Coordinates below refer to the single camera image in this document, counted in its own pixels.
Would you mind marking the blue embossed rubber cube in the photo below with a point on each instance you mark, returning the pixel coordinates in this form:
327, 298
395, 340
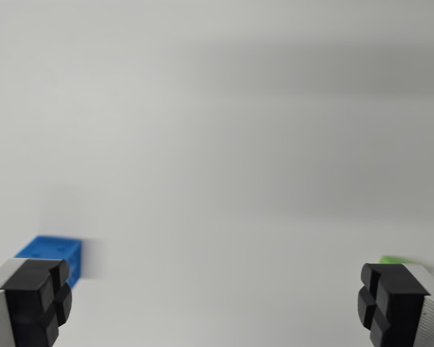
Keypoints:
52, 247

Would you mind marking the green rubber cube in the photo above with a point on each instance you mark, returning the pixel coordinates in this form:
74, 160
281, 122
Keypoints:
394, 259

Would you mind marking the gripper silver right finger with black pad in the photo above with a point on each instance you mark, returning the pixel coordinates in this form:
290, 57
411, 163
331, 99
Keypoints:
394, 307

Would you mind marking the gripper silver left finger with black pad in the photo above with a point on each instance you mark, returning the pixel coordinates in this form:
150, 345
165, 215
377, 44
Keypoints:
25, 307

